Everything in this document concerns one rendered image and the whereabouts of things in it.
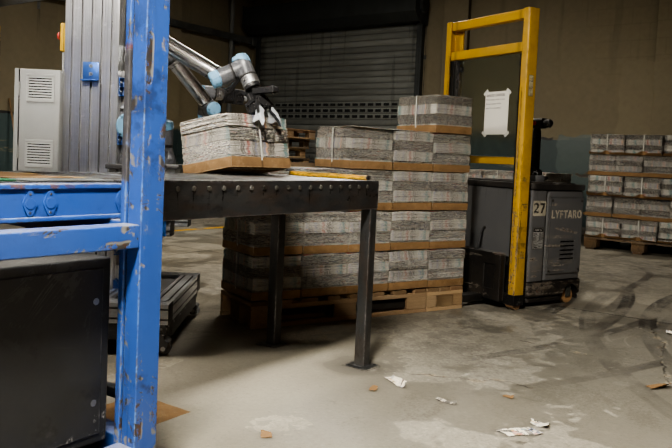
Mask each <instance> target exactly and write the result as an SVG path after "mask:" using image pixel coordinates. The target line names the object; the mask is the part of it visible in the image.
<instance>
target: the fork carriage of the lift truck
mask: <svg viewBox="0 0 672 448"><path fill-rule="evenodd" d="M461 249H465V256H464V257H465V258H464V263H463V264H464V265H463V267H464V268H463V270H464V271H463V285H461V286H463V292H468V291H473V292H477V293H481V294H482V298H486V299H490V300H494V301H497V302H498V301H503V298H504V281H505V263H506V253H501V252H496V251H490V250H485V249H479V248H474V247H469V246H465V247H461Z"/></svg>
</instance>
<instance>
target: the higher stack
mask: <svg viewBox="0 0 672 448"><path fill-rule="evenodd" d="M417 96H418V95H417ZM417 96H412V97H402V98H399V106H398V112H397V113H398V125H397V126H410V125H415V128H416V125H447V126H459V127H471V126H472V115H471V112H472V111H471V110H472V102H473V101H472V100H473V99H472V98H467V97H458V96H449V95H424V96H419V97H417ZM430 134H434V137H433V139H434V140H433V144H432V145H433V149H432V153H433V155H432V164H445V165H463V164H464V165H469V164H470V163H469V162H470V160H469V159H470V156H469V155H470V154H471V145H470V144H471V142H470V141H471V138H470V137H469V136H462V135H470V134H456V133H442V132H430ZM428 172H430V174H431V175H432V177H430V178H432V179H431V182H430V184H431V185H429V186H430V187H431V189H429V190H430V191H432V193H431V195H432V197H431V203H432V206H433V203H467V202H468V199H467V198H468V192H467V191H468V189H467V188H468V185H467V184H468V183H467V180H468V177H467V176H468V174H460V173H467V172H436V171H428ZM466 177H467V178H466ZM426 211H428V212H431V214H430V217H431V218H430V224H429V231H430V233H429V242H435V241H461V240H464V239H465V234H466V233H465V229H466V224H467V220H466V216H467V215H466V213H465V212H464V211H463V210H426ZM424 250H427V253H428V254H427V255H428V256H427V259H428V261H427V263H428V266H427V267H428V268H427V277H426V278H427V280H440V279H455V278H463V271H464V270H463V268H464V267H463V265H464V264H463V263H464V258H465V257H464V256H465V249H461V247H460V248H439V249H424ZM422 288H424V289H426V293H427V294H426V312H428V311H438V310H448V309H457V308H462V305H461V304H462V293H463V286H461V285H453V286H441V287H428V288H427V287H422Z"/></svg>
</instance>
